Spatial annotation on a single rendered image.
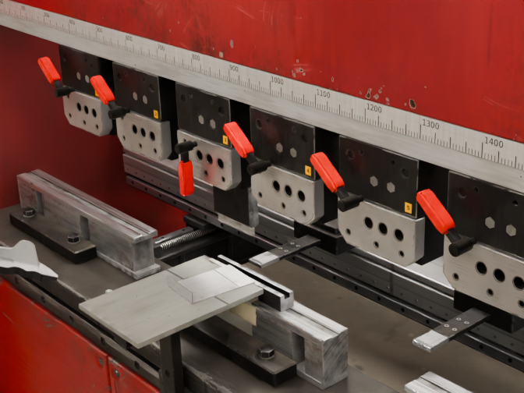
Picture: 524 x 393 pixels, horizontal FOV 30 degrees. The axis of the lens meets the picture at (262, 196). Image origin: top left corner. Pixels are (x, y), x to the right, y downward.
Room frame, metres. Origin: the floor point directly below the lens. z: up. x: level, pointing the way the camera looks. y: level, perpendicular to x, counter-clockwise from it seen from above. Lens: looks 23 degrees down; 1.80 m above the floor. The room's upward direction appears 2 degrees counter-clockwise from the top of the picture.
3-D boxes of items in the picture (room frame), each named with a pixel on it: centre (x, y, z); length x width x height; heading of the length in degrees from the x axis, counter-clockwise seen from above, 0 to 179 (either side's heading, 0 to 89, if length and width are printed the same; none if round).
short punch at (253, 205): (1.59, 0.05, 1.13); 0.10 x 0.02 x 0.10; 40
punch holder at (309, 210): (1.45, -0.06, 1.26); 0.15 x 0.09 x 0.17; 40
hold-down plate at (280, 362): (1.52, 0.07, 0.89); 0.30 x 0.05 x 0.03; 40
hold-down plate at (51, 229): (2.01, 0.48, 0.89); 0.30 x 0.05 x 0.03; 40
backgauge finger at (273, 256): (1.69, -0.08, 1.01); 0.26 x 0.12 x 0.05; 130
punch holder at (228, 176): (1.60, 0.07, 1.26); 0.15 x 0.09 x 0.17; 40
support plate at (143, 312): (1.49, 0.16, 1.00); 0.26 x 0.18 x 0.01; 130
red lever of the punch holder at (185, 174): (1.58, 0.13, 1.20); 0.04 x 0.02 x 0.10; 130
